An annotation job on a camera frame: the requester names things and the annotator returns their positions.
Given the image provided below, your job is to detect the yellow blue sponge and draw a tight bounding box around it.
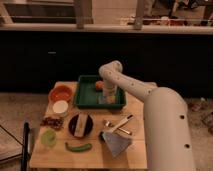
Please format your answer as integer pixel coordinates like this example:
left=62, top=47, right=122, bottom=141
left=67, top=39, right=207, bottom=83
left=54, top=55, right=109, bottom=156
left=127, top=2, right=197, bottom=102
left=98, top=95, right=115, bottom=104

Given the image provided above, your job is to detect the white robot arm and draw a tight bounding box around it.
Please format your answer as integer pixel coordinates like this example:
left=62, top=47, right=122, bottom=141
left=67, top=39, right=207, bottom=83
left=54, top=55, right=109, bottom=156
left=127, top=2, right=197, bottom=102
left=99, top=61, right=196, bottom=171

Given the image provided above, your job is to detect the green plastic tray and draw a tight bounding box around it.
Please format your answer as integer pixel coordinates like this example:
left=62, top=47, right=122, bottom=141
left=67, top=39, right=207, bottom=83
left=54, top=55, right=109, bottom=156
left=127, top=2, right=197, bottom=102
left=74, top=75, right=126, bottom=110

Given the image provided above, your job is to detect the orange ball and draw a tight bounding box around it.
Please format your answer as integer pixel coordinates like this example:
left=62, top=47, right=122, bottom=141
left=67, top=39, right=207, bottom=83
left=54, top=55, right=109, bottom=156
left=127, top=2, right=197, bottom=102
left=95, top=81, right=104, bottom=91

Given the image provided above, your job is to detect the metal spoon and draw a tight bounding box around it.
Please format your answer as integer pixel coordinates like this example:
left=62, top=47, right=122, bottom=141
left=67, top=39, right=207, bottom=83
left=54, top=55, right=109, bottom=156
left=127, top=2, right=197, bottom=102
left=103, top=120, right=133, bottom=136

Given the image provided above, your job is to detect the wooden block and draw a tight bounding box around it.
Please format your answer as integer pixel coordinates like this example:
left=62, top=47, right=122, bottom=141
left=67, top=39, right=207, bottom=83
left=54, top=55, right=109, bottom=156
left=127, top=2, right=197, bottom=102
left=74, top=114, right=88, bottom=138

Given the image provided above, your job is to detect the dark round plate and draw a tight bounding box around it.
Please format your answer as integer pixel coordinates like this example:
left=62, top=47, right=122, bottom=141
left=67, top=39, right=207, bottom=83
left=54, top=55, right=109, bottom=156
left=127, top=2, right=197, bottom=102
left=68, top=114, right=93, bottom=138

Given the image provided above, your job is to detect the orange bowl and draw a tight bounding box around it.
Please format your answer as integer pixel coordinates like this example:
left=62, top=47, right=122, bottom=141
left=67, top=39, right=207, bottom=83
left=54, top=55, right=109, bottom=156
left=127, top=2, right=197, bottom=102
left=48, top=85, right=72, bottom=102

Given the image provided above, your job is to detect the white cup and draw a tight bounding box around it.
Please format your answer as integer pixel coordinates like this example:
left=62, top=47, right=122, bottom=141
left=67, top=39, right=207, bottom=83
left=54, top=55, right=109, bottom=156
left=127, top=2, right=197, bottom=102
left=52, top=100, right=68, bottom=117

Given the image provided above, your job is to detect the grey cloth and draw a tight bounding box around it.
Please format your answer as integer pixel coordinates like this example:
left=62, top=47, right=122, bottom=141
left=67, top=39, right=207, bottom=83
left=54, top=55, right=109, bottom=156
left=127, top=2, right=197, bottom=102
left=101, top=132, right=132, bottom=157

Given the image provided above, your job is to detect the green chili pepper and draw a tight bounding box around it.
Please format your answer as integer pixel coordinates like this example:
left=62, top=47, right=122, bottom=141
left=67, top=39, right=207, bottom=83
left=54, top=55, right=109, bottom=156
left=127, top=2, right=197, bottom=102
left=65, top=142, right=92, bottom=152

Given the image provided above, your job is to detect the light green cup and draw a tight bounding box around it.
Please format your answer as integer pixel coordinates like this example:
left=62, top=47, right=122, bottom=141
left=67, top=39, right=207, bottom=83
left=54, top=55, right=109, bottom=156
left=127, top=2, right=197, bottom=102
left=41, top=129, right=56, bottom=147

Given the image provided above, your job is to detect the white handled spatula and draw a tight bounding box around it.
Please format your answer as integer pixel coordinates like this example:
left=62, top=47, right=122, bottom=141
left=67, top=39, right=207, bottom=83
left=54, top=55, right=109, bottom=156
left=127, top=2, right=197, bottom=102
left=100, top=115, right=133, bottom=140

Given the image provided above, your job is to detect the black chair frame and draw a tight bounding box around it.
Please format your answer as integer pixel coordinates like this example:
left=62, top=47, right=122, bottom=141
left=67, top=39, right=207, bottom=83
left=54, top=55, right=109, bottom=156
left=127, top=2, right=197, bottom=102
left=0, top=122, right=30, bottom=171

